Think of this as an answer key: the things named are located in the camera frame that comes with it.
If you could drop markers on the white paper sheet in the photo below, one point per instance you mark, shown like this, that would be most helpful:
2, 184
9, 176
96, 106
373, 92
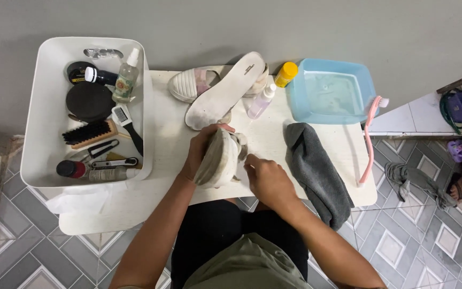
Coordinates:
78, 198

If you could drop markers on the grey towel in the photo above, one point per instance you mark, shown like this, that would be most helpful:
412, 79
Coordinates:
317, 172

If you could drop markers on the dark bottle with white cap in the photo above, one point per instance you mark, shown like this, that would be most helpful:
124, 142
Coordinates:
102, 76

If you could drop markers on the white tiled ledge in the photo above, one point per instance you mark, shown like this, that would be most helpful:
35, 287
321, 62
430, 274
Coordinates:
411, 118

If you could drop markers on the yellow plastic bottle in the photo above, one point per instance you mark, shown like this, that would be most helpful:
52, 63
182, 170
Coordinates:
285, 75

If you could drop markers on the clear bottle with grey label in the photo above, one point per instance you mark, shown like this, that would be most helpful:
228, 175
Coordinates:
108, 174

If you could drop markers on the black shoe polish tin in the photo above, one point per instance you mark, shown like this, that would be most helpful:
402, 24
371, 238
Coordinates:
76, 72

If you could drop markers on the white plastic storage bin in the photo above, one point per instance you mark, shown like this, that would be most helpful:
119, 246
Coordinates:
48, 116

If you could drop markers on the grey rag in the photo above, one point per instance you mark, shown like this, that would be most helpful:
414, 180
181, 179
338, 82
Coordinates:
419, 180

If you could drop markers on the person's olive green shirt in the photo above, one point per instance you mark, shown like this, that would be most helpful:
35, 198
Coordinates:
247, 267

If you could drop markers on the small clear spray bottle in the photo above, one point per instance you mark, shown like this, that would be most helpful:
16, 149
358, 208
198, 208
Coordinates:
260, 104

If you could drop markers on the wooden black-bristle shoe brush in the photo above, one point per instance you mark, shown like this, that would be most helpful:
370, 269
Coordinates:
88, 133

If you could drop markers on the white shoe insole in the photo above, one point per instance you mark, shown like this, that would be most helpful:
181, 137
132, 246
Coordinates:
227, 90

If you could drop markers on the white and black brush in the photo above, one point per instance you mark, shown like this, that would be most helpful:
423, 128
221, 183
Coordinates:
128, 126

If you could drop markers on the person's right hand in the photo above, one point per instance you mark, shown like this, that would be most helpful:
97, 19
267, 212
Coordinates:
271, 182

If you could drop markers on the person's right fingers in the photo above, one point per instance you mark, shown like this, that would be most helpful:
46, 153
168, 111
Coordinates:
255, 164

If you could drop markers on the black metal clip tool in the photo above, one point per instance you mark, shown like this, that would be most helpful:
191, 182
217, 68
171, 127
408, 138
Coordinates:
102, 149

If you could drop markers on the red bottle with black cap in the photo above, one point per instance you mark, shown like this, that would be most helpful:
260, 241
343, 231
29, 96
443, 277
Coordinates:
70, 169

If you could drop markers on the person's left hand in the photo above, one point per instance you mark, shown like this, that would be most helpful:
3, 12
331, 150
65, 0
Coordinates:
199, 152

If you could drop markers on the crumpled clear plastic wrap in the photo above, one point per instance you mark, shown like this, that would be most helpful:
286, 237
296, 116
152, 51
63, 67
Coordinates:
102, 53

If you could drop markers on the person's black shorts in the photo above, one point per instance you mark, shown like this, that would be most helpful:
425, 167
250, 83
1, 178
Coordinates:
211, 228

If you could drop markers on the large round black tin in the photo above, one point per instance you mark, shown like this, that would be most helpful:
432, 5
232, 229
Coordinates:
90, 102

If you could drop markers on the light blue plastic basin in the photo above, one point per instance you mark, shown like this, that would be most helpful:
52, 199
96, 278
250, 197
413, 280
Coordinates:
329, 94

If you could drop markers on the labelled clear spray bottle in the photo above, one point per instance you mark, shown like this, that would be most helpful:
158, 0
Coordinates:
125, 82

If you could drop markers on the purple plastic toy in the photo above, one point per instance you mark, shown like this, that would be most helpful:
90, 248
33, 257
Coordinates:
458, 150

